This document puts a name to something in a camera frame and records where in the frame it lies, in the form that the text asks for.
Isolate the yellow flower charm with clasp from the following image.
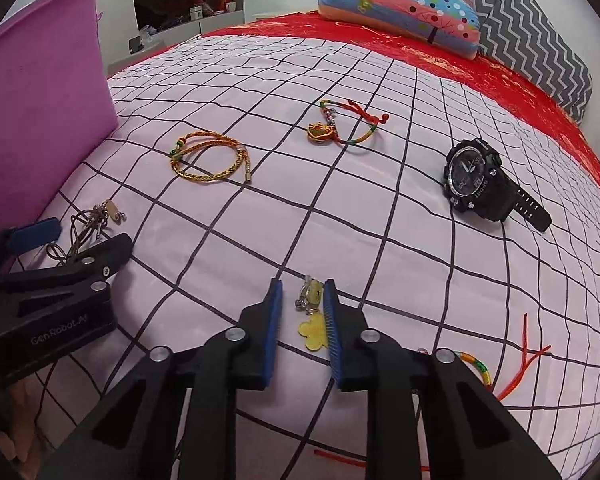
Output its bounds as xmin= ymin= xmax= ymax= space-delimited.
xmin=294 ymin=275 xmax=331 ymax=352

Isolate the red floral bedsheet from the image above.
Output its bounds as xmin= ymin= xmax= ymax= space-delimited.
xmin=200 ymin=7 xmax=600 ymax=201

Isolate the grey zigzag pillow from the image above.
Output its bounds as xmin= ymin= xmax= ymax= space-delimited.
xmin=467 ymin=0 xmax=593 ymax=121

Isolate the dark cord keychain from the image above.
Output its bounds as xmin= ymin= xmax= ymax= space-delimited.
xmin=45 ymin=200 xmax=127 ymax=266

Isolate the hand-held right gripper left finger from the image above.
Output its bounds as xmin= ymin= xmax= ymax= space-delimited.
xmin=50 ymin=279 xmax=284 ymax=480

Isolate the multicolour bracelet with red cords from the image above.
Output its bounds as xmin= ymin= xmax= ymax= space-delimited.
xmin=314 ymin=313 xmax=552 ymax=473

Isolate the colourful striped pillow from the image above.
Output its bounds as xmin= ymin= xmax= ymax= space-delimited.
xmin=317 ymin=0 xmax=482 ymax=61

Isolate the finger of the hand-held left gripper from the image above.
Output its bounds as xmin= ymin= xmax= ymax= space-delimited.
xmin=0 ymin=217 xmax=62 ymax=261
xmin=0 ymin=232 xmax=133 ymax=318

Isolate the rainbow bracelet with gold pendant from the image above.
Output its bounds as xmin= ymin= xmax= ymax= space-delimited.
xmin=307 ymin=99 xmax=392 ymax=147

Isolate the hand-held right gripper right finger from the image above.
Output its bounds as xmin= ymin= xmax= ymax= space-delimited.
xmin=322 ymin=279 xmax=563 ymax=480

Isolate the purple plastic basin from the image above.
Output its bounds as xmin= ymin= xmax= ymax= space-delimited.
xmin=0 ymin=0 xmax=120 ymax=231

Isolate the gold braided cord bracelet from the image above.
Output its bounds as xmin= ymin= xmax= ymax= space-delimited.
xmin=169 ymin=131 xmax=253 ymax=184

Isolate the black digital wristwatch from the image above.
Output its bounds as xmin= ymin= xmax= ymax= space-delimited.
xmin=442 ymin=137 xmax=553 ymax=233

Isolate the person's left hand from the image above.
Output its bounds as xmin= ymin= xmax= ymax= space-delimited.
xmin=10 ymin=377 xmax=46 ymax=466

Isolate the white wardrobe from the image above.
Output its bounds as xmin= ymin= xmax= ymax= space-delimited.
xmin=95 ymin=0 xmax=246 ymax=76

